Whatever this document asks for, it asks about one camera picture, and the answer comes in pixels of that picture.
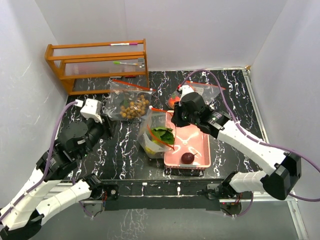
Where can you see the purple passion fruit front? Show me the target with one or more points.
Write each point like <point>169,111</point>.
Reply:
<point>188,158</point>

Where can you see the pink plastic basket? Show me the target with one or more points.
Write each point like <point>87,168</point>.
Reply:
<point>188,139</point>

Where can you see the wooden shelf rack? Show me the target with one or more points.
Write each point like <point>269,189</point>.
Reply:
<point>71,62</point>

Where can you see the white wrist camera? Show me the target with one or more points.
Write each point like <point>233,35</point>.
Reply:
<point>184,90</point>
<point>90,109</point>

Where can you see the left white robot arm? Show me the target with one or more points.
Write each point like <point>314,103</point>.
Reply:
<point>24,216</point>

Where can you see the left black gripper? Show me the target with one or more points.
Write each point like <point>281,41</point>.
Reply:
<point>109,126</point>

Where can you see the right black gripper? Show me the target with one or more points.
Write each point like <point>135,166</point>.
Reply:
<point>175,119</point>

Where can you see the green cucumber leaf vegetable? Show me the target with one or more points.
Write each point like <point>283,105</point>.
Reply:
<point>164,134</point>

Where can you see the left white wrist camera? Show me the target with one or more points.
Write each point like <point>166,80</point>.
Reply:
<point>90,109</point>

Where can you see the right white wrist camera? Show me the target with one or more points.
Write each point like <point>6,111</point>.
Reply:
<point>184,90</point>

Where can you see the green marker pen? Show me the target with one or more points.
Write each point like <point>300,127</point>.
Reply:
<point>125,63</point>

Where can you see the yellow bananas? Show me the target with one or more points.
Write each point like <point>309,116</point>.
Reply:
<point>153,147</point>

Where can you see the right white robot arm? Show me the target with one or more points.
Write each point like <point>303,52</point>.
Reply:
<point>280,169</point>

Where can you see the clear zip bag orange zipper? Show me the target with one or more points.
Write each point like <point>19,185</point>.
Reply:
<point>207,91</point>

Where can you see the longan bunch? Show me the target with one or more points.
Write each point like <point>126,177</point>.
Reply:
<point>134,106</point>

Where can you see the pink white marker pen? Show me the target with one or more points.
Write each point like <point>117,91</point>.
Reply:
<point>124,44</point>

